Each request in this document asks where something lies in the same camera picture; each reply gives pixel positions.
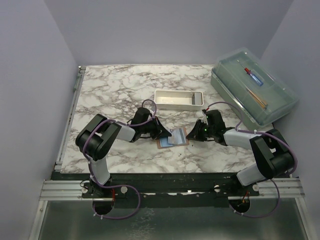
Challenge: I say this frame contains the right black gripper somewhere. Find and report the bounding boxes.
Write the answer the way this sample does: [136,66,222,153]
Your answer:
[186,120,215,143]

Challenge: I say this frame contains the aluminium frame rail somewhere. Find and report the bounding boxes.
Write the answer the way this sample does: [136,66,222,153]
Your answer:
[28,66,86,240]

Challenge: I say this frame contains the clear green plastic toolbox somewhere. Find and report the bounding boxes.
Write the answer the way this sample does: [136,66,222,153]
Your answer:
[211,47,299,131]

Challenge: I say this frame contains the orange pencil tool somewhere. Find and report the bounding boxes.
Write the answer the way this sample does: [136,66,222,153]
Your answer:
[246,88,268,110]

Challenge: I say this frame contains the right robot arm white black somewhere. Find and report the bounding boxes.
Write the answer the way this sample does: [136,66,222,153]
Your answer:
[186,110,296,196]

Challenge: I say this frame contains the red blue screwdriver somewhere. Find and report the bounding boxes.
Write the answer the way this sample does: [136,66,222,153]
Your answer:
[236,59,264,87]

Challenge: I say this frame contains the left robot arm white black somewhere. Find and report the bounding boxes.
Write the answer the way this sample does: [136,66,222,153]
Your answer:
[75,107,172,198]

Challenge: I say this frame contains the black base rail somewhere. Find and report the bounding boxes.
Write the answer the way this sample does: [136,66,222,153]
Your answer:
[45,171,259,209]

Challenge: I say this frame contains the white rectangular tray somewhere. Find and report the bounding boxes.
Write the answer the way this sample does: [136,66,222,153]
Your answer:
[154,89,204,111]

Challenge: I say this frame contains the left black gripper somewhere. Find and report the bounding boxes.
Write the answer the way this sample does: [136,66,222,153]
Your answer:
[140,116,171,140]

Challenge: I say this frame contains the tan leather card holder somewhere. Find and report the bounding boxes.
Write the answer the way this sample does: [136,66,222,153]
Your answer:
[157,127,189,149]

